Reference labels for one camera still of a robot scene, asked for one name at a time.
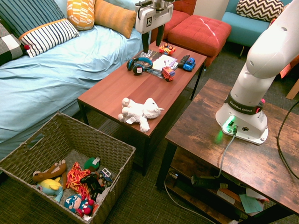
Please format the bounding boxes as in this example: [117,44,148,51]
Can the blue black headphones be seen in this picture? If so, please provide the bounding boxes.
[126,57,154,76]

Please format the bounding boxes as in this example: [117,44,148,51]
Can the light wooden furniture leg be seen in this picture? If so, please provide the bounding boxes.
[286,78,299,100]

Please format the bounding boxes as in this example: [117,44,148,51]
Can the black white chevron pillow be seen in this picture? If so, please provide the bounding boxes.
[236,0,285,23]

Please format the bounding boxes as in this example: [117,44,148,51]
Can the green round plush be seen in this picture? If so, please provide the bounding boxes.
[83,157,101,172]

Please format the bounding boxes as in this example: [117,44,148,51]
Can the blue toy car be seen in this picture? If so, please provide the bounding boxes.
[183,57,196,72]

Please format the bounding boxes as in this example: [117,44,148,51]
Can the robot base power cable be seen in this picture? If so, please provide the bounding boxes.
[214,125,239,179]

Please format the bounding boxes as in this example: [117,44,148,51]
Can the teal armchair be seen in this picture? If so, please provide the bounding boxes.
[221,0,294,59]

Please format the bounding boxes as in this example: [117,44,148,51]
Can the red tufted ottoman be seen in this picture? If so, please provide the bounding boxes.
[167,14,232,68]

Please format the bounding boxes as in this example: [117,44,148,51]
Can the yellow white patterned bolster pillow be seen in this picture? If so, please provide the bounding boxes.
[67,0,96,31]

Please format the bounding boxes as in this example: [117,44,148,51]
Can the white cable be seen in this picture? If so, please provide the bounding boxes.
[163,179,218,224]

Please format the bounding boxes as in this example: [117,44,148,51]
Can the brown deer plush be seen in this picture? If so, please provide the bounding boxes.
[32,159,68,190]

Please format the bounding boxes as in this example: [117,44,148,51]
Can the red orange toy truck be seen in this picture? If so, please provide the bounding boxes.
[160,66,176,83]

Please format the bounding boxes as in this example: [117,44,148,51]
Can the green paper sheet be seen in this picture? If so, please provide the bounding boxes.
[238,193,264,214]

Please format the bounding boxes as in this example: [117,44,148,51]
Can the black power adapter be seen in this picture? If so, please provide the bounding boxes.
[190,175,228,190]

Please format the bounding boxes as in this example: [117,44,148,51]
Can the rustic brown wooden table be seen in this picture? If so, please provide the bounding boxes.
[155,78,299,224]

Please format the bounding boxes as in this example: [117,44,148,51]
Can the blue and white striped pillow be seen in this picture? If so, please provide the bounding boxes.
[0,0,80,58]

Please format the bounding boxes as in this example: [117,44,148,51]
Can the dark magazine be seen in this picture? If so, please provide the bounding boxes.
[134,50,179,78]

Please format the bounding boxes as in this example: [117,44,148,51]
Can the white paper label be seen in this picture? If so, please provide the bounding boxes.
[216,189,236,205]

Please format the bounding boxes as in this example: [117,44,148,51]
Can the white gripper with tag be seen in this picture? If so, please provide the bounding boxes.
[135,1,174,54]

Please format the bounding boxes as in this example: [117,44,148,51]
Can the black white checked pillow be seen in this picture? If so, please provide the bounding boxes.
[0,22,30,66]

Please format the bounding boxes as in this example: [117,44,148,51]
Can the small toy jeep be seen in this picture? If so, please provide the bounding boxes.
[98,167,114,187]

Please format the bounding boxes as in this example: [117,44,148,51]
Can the white purple book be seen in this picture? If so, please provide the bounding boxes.
[151,55,178,72]

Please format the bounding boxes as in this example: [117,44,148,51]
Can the woven wicker basket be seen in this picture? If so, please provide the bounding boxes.
[0,112,136,224]

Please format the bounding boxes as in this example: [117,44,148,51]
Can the orange toy tractor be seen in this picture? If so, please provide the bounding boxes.
[158,42,177,56]

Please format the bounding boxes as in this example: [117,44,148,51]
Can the yellow blue pony plush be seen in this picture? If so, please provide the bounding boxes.
[36,177,64,203]

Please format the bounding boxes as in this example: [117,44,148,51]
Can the black remote control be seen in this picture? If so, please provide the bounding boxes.
[177,54,191,69]

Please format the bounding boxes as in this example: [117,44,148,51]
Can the red flame pattern plush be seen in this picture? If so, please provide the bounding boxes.
[66,162,92,199]

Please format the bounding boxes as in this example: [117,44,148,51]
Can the mustard ribbed cushion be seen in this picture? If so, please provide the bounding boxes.
[94,0,137,39]

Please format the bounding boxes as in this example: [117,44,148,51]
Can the white stuffed unicorn toy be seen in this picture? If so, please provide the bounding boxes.
[118,97,165,133]

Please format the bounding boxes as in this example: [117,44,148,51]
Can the red armchair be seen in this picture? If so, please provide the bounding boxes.
[150,0,197,44]

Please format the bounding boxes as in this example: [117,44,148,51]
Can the Captain America plush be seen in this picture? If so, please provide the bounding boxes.
[64,194,95,217]

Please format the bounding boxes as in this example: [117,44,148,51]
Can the long black cable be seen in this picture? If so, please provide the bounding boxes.
[277,100,299,182]

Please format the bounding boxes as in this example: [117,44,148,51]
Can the light blue sofa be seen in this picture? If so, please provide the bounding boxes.
[0,0,144,161]

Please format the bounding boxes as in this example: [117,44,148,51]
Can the small white plush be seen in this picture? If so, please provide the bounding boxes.
[95,186,110,205]

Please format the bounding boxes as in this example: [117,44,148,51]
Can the red-brown wooden coffee table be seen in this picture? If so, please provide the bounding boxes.
[77,41,208,177]

